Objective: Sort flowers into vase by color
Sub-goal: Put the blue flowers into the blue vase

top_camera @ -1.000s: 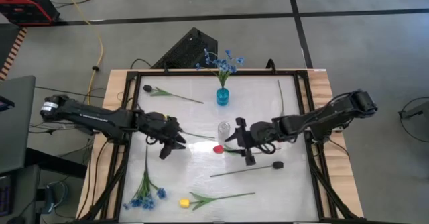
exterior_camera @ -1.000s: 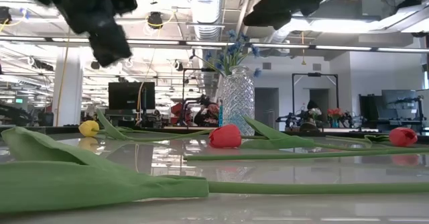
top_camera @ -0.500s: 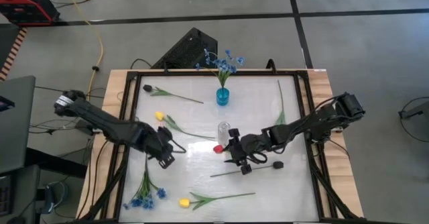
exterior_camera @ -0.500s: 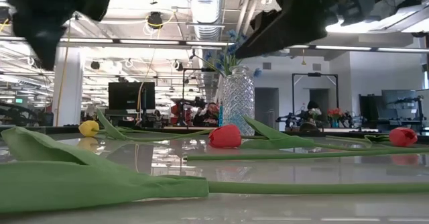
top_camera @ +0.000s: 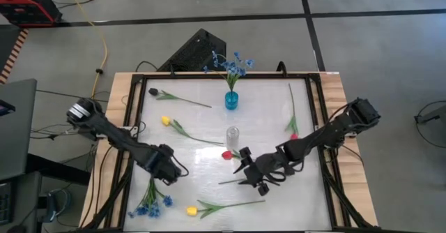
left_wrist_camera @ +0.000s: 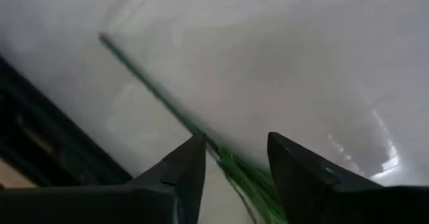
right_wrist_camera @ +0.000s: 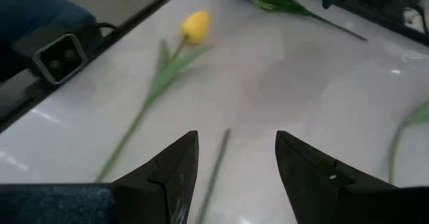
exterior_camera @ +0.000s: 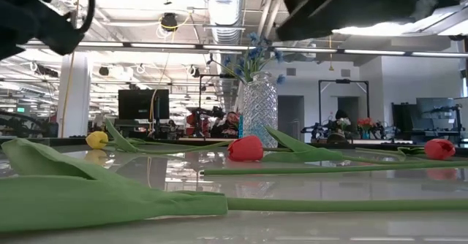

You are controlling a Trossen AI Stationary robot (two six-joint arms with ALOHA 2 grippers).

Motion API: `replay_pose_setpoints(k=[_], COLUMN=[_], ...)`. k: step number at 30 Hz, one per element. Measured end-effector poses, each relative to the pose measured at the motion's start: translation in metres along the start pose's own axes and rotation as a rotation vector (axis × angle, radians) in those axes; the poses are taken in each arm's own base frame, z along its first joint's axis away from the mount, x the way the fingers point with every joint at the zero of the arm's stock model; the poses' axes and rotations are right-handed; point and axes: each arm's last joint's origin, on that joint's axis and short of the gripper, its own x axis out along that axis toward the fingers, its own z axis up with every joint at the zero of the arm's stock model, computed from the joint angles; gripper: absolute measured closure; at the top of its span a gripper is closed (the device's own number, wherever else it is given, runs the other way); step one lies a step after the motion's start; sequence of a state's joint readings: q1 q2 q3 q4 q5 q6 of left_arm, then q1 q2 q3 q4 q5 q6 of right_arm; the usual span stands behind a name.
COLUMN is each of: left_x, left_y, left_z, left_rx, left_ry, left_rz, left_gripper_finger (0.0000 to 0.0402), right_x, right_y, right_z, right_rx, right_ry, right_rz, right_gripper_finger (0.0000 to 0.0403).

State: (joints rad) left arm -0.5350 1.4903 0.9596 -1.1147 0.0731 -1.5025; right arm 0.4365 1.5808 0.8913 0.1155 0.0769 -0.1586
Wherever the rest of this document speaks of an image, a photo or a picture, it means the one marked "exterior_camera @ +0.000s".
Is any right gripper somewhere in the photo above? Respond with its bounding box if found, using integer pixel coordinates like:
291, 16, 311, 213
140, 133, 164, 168
276, 0, 421, 42

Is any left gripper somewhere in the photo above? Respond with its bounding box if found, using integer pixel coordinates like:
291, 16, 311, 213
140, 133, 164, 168
0, 0, 85, 61

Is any yellow artificial tulip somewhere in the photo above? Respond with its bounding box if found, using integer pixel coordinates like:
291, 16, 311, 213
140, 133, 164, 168
0, 137, 468, 234
86, 118, 237, 156

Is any red artificial tulip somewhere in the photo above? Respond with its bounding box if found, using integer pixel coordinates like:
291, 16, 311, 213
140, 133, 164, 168
227, 126, 468, 165
356, 138, 457, 161

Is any clear cut-glass vase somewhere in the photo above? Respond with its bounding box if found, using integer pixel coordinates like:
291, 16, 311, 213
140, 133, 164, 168
242, 71, 279, 149

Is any red flower bouquet in vase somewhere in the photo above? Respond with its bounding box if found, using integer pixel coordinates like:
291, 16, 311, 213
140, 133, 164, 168
357, 118, 374, 140

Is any blue artificial flower bunch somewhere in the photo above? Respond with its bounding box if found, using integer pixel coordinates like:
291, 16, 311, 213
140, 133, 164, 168
210, 31, 287, 86

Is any white LED light bar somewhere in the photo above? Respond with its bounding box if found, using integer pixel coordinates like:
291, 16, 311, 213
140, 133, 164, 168
21, 41, 468, 58

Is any black ceiling dome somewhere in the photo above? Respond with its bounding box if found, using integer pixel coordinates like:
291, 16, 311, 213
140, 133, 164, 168
160, 12, 179, 32

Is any black monitor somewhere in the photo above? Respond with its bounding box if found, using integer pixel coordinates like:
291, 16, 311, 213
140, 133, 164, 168
118, 89, 170, 121

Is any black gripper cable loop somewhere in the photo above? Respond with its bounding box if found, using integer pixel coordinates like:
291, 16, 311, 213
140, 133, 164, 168
74, 0, 97, 34

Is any black station frame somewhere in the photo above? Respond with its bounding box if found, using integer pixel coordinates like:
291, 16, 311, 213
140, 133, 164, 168
198, 74, 235, 139
317, 78, 370, 135

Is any silver ventilation duct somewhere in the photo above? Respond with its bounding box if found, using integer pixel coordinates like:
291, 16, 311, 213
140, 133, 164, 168
203, 0, 245, 46

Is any yellow hanging cable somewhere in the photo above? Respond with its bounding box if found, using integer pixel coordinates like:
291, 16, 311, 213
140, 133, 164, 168
148, 13, 193, 135

